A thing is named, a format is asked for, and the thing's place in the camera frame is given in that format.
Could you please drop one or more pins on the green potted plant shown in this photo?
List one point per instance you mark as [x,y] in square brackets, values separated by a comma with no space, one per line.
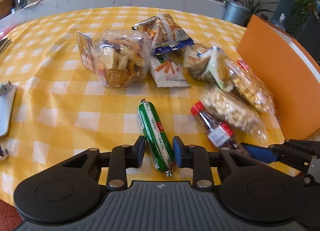
[257,7]

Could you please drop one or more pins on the yellow checkered tablecloth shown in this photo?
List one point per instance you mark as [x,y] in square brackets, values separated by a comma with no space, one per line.
[61,109]

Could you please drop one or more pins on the white marble tv cabinet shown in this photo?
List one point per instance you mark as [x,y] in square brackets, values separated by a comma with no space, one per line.
[53,7]

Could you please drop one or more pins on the clear bag of white puffs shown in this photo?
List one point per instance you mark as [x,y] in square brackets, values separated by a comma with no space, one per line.
[235,113]

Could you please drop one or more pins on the red capped snack tube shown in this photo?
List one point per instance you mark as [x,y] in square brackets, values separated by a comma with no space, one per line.
[218,132]

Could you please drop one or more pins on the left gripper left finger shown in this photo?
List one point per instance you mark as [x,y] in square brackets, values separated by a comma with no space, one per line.
[124,157]

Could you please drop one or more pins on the orange storage box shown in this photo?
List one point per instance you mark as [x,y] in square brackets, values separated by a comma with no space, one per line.
[290,74]

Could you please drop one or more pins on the clear bag of crackers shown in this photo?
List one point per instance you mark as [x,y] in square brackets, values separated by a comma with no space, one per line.
[250,87]

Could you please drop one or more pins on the water bottle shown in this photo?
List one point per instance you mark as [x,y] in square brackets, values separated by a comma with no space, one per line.
[279,22]

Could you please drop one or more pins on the blue patterned snack bag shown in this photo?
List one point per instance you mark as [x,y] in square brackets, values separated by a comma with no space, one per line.
[166,35]

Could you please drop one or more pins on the green sausage stick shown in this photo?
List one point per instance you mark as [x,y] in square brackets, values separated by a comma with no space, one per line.
[156,138]

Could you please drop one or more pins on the hanging ivy plant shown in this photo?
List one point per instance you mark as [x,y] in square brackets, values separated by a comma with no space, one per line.
[301,11]

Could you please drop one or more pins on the white carrot stick snack bag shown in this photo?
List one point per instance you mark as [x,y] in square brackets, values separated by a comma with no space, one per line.
[166,73]

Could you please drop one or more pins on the potato sticks snack bag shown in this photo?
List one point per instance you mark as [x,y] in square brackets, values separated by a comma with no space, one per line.
[208,64]

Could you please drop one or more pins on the grey metal trash bin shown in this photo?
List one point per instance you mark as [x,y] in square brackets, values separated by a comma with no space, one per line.
[235,13]

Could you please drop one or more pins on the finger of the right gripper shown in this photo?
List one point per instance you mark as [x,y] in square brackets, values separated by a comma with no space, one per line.
[264,155]

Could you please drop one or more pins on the mixed veggie chips bag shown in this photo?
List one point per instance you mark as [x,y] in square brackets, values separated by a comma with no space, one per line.
[117,57]

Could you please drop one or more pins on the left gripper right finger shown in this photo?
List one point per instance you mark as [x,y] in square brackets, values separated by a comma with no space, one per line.
[196,158]

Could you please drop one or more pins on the white tray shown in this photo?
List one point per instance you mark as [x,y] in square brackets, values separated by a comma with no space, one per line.
[8,91]

